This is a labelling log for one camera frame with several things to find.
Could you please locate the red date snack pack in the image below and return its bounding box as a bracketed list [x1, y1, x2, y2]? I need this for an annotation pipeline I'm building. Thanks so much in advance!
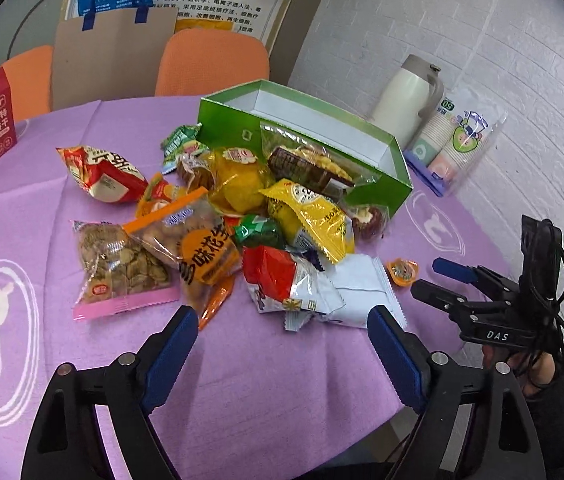
[345, 205, 389, 242]

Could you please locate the black camera module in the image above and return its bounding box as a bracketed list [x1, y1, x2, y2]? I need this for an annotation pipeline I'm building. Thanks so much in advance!
[519, 214, 562, 308]

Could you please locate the small orange jelly cup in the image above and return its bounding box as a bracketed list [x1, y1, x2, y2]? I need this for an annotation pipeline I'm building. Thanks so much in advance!
[385, 258, 419, 287]

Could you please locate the right hand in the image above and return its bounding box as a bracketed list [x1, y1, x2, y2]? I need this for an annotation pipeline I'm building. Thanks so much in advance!
[481, 346, 556, 398]

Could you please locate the white thermos jug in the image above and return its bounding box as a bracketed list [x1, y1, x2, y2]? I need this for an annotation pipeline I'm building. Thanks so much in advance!
[370, 54, 444, 150]

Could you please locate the right orange chair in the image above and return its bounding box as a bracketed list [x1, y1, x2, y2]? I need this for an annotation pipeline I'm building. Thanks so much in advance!
[155, 28, 270, 96]

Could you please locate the brown tofu snack pack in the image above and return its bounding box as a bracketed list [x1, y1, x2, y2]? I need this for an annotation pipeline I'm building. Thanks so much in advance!
[177, 152, 215, 193]

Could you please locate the dark green candy wrapper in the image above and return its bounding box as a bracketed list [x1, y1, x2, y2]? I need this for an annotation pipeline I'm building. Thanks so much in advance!
[234, 214, 285, 249]

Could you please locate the broad bean snack pack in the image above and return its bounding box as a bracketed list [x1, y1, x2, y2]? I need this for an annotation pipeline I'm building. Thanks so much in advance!
[73, 221, 180, 321]

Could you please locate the red white wrapper snack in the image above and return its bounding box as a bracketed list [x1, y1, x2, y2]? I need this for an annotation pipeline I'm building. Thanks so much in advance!
[242, 245, 345, 333]

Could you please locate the left orange chair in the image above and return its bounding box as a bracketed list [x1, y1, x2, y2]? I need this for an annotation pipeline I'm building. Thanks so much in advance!
[2, 46, 53, 122]

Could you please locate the white wrapper pack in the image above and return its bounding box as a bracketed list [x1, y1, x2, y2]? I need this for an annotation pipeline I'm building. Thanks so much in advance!
[318, 254, 408, 330]

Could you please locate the clear cookie pack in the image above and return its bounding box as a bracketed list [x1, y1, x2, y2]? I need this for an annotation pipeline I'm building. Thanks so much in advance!
[260, 122, 379, 200]

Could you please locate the green small snack packet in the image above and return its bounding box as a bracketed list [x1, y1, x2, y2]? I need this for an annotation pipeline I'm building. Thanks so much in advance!
[160, 122, 209, 174]

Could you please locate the orange chair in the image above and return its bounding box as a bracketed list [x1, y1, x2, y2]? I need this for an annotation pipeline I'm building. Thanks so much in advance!
[155, 28, 270, 96]
[2, 46, 53, 122]

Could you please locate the yellow clear snack pack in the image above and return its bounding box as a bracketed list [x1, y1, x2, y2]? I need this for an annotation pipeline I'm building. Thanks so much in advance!
[208, 148, 275, 217]

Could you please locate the red white snack bag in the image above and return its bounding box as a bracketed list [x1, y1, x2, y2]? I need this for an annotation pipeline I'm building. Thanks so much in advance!
[56, 145, 148, 204]

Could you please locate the orange peanut snack pack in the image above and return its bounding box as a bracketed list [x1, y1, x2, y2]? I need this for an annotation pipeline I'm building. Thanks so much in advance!
[122, 188, 242, 314]

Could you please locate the orange small snack packet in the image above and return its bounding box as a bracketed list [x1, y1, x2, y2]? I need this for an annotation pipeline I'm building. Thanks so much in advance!
[136, 172, 186, 218]

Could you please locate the green cardboard box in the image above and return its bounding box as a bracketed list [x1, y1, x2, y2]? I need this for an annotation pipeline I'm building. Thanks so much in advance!
[197, 79, 413, 216]

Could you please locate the paper cups pack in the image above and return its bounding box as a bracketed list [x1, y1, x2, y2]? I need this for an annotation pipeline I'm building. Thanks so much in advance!
[403, 84, 507, 197]

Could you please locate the yellow egg cake pack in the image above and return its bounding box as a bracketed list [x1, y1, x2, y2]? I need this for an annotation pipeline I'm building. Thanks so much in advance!
[260, 179, 355, 263]

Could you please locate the brown paper bag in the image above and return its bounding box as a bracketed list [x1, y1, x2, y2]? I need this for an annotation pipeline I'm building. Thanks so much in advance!
[51, 6, 178, 110]

